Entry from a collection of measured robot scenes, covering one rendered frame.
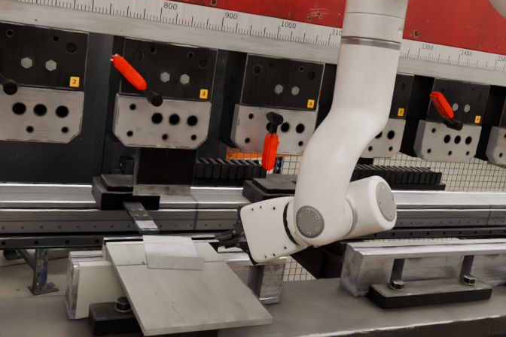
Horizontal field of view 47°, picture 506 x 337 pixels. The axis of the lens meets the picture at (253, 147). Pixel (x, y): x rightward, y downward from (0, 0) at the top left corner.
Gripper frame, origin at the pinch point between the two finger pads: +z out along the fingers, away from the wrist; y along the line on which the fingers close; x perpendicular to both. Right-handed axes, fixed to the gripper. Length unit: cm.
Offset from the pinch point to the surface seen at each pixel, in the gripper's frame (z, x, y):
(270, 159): -14.7, 1.7, 11.4
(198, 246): 1.3, 7.0, 0.5
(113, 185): 21.4, 4.7, 16.0
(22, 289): 193, -73, -5
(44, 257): 177, -77, 7
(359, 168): 4, -68, 6
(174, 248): 2.4, 11.6, 1.4
